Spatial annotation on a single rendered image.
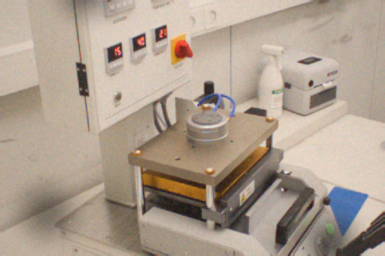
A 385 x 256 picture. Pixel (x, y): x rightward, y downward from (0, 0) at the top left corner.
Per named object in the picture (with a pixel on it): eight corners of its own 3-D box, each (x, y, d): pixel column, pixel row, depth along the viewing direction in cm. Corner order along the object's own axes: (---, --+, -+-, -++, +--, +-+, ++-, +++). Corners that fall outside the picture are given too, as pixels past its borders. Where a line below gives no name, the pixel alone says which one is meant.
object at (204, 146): (104, 190, 107) (97, 128, 101) (187, 131, 131) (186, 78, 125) (215, 222, 95) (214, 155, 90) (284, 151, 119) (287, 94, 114)
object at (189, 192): (143, 191, 106) (139, 146, 102) (201, 145, 123) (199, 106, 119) (223, 213, 98) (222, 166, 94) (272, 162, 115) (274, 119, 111)
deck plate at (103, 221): (54, 227, 113) (54, 222, 113) (151, 158, 140) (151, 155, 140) (261, 301, 91) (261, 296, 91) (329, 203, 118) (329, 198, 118)
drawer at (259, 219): (137, 228, 110) (135, 194, 106) (194, 180, 127) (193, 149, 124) (277, 274, 96) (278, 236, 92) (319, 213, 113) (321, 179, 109)
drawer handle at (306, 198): (274, 242, 98) (275, 223, 96) (304, 203, 109) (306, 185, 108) (285, 246, 97) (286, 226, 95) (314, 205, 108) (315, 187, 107)
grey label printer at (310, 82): (254, 100, 209) (254, 57, 202) (289, 88, 221) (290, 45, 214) (307, 118, 192) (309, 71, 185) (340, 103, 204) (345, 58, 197)
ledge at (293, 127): (123, 172, 170) (121, 159, 168) (280, 95, 225) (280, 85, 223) (194, 205, 151) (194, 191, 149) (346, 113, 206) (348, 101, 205)
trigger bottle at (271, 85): (254, 115, 196) (255, 46, 185) (266, 108, 201) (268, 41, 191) (275, 121, 190) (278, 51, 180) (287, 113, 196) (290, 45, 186)
